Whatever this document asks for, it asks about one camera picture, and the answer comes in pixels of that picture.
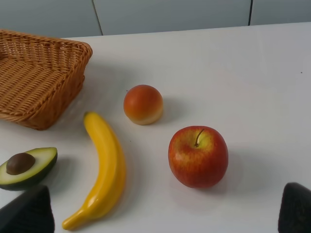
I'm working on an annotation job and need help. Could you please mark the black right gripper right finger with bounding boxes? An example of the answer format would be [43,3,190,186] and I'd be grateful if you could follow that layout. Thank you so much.
[278,183,311,233]

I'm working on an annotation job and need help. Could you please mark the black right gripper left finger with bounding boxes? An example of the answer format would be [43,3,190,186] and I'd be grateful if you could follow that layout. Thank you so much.
[0,185,55,233]

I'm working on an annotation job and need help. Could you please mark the halved avocado with pit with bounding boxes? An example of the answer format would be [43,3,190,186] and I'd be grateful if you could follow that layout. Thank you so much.
[0,147,58,191]

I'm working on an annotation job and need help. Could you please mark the orange peach fruit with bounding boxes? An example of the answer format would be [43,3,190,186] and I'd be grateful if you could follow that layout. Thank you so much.
[123,84,164,125]

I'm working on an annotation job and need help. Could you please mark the red apple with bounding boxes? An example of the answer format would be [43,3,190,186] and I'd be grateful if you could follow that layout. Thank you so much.
[168,126,228,188]

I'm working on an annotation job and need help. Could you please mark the brown wicker basket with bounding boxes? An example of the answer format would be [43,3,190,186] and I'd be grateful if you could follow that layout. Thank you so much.
[0,29,93,131]

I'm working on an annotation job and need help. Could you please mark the yellow plastic banana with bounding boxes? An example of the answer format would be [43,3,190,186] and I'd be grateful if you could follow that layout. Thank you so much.
[62,112,126,231]

